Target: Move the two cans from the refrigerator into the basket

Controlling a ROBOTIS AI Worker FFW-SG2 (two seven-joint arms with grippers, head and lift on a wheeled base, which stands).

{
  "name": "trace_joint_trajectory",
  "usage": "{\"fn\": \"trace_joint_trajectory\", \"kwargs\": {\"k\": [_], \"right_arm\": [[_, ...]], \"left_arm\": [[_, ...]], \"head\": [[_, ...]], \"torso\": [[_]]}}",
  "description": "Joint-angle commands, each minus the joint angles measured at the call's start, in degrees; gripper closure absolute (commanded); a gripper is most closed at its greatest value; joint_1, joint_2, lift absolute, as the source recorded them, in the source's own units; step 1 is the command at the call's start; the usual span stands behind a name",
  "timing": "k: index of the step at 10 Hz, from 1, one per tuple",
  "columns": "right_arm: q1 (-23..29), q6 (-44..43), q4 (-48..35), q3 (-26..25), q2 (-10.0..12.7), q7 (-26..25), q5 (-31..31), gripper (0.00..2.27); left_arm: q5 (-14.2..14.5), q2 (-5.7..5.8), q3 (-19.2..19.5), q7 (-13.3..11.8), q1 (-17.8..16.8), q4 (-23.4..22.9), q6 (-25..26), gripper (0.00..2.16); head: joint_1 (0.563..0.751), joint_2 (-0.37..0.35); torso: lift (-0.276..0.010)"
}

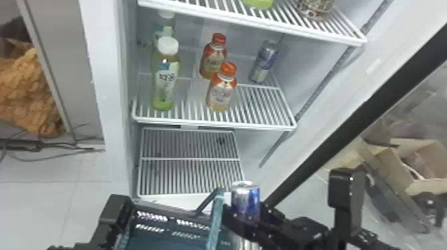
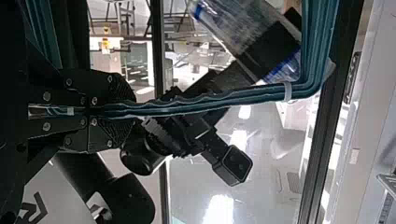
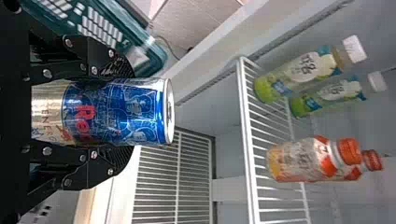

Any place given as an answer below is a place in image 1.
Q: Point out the white fridge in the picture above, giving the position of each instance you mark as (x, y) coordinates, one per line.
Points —
(111, 104)

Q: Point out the green bottle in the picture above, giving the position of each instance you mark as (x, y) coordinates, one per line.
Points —
(165, 76)
(258, 3)
(164, 28)

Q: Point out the blue basket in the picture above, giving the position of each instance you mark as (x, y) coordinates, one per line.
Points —
(167, 237)

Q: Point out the orange crumpled cloth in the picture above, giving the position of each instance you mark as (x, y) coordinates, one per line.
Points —
(24, 94)

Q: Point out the orange bottle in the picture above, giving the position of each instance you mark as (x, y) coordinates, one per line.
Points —
(212, 59)
(220, 92)

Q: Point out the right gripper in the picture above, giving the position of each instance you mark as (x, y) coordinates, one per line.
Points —
(297, 234)

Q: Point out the cardboard box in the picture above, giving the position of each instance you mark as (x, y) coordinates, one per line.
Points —
(401, 164)

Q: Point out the brown noodle cup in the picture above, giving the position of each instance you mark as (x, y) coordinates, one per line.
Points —
(316, 7)

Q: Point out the fridge door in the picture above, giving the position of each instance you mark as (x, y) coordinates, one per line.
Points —
(363, 115)

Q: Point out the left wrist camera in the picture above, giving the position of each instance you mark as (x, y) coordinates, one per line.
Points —
(117, 209)

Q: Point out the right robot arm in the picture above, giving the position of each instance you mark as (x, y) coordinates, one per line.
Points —
(370, 241)

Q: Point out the blue can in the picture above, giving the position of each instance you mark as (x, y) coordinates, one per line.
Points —
(263, 61)
(246, 202)

